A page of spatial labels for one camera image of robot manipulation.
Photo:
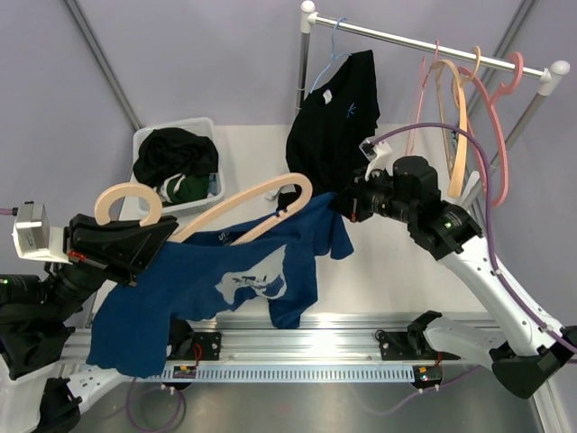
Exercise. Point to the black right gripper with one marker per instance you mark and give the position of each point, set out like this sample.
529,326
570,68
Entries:
351,203

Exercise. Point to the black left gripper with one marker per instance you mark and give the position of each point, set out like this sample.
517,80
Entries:
133,243

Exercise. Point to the green and white raglan shirt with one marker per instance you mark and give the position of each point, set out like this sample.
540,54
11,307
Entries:
182,189

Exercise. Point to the black t-shirt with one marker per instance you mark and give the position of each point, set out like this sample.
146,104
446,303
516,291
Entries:
323,142
167,152

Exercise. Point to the light blue t-shirt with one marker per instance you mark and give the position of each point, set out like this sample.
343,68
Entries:
213,188

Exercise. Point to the pink wire hanger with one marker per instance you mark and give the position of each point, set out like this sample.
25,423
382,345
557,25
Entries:
424,73

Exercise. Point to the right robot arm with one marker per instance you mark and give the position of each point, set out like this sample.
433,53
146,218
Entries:
530,347

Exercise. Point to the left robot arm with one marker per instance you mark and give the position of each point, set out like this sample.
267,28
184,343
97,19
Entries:
34,313

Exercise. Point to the black t-shirt back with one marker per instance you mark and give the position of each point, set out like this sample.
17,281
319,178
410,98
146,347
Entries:
323,142

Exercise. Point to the left small circuit board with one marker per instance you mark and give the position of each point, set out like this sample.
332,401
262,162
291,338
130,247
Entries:
185,372

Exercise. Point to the small circuit board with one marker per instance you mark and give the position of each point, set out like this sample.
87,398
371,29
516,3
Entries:
185,372
427,376

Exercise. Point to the white plastic basket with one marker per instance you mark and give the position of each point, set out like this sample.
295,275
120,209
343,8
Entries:
201,126

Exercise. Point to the right small circuit board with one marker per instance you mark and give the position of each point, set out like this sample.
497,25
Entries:
427,376

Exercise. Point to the white metal clothes rack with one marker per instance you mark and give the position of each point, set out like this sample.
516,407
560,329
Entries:
498,70

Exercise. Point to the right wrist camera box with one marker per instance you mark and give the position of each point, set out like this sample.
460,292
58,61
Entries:
378,155

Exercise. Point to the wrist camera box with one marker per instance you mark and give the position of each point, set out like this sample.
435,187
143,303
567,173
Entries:
35,239
378,155

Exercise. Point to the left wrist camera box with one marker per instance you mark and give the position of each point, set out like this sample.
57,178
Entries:
35,239

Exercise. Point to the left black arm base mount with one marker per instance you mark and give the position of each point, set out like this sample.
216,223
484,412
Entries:
187,344

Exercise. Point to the aluminium rail frame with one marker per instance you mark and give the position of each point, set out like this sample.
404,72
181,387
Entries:
322,338

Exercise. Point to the light blue wire hanger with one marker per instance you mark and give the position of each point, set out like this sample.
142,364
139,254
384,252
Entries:
334,55

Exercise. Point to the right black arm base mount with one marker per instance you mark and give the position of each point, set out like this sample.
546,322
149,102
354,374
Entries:
403,346

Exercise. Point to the white perforated cable duct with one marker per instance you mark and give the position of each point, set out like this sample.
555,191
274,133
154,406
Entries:
298,373

